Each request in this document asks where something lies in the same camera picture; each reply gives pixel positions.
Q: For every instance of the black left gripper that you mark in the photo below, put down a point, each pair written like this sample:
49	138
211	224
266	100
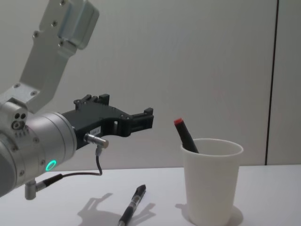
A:
94	113

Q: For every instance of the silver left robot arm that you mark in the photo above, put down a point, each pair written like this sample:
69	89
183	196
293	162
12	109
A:
49	134

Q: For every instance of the black marker with red cap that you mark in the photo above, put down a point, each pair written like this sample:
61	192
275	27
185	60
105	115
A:
185	134

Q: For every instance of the black ballpoint pen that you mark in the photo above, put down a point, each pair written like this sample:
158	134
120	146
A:
132	202

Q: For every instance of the white paper cup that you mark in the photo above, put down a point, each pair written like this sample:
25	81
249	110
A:
211	179

